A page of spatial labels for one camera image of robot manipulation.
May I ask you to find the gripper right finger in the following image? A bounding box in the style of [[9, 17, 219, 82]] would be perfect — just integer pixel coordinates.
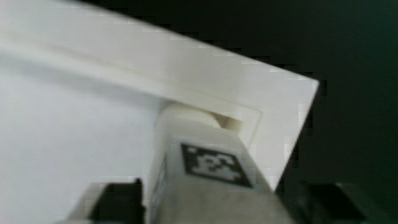
[[297, 183, 398, 224]]

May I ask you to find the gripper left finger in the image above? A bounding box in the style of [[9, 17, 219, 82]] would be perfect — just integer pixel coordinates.
[[55, 179, 146, 224]]

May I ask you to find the white leg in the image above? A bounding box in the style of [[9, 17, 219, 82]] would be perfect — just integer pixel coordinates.
[[146, 104, 295, 224]]

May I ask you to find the white square table top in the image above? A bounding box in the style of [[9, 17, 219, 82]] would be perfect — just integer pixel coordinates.
[[0, 0, 318, 224]]

